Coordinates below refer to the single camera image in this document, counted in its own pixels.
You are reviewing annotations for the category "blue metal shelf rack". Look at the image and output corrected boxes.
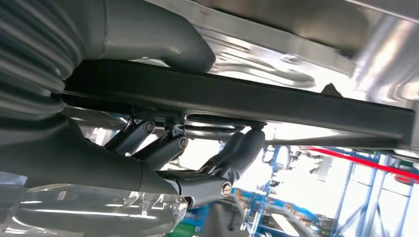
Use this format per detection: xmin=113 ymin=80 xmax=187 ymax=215
xmin=329 ymin=149 xmax=419 ymax=237

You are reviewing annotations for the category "stamped sheet metal panel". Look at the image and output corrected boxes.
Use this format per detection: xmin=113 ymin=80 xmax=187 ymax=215
xmin=140 ymin=0 xmax=419 ymax=103

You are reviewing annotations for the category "red barrier belt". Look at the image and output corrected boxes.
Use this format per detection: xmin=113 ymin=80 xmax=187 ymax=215
xmin=307 ymin=147 xmax=419 ymax=182

